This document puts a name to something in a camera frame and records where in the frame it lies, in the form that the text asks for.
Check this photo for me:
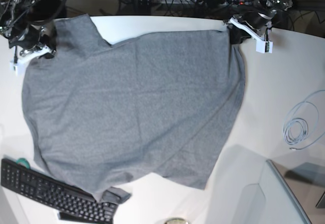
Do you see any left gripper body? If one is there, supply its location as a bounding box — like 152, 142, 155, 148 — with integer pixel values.
228, 9, 277, 45

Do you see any grey t-shirt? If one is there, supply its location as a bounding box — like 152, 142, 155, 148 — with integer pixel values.
22, 15, 245, 201

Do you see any green tape roll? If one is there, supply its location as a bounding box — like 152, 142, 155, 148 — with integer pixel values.
16, 158, 30, 169

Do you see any black keyboard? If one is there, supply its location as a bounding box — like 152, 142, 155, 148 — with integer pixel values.
1, 158, 118, 223

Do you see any black power strip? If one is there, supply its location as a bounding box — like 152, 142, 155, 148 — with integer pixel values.
194, 0, 253, 9

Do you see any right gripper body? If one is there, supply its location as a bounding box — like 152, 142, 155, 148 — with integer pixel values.
7, 22, 57, 58

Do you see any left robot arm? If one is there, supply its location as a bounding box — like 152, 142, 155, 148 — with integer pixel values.
227, 0, 293, 45

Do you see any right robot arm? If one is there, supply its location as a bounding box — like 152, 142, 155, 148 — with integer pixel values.
1, 0, 67, 59

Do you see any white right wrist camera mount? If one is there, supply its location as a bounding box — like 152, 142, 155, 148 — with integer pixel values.
10, 45, 56, 76

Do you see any coiled light blue cable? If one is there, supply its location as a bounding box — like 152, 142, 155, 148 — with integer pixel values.
282, 89, 325, 151

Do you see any round metal tin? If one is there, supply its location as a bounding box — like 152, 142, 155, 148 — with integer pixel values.
164, 217, 190, 224

